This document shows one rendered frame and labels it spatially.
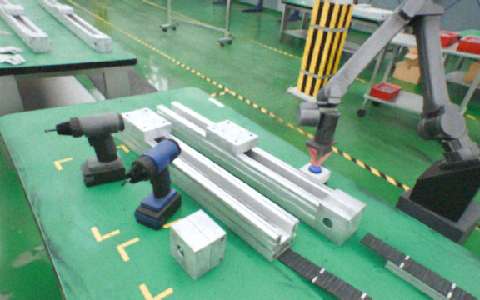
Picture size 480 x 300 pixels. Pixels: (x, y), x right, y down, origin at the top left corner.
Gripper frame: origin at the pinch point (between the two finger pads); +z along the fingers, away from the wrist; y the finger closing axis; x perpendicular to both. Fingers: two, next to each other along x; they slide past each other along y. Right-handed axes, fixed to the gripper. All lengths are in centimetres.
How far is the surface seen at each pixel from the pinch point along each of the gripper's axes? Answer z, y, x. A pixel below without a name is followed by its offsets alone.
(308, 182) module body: 0.1, 10.5, 4.1
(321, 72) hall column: 47, -258, -145
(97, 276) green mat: 9, 69, -12
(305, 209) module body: 3.9, 17.8, 8.8
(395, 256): 4.8, 13.1, 33.0
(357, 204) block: -1.2, 10.1, 19.4
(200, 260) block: 3, 53, 4
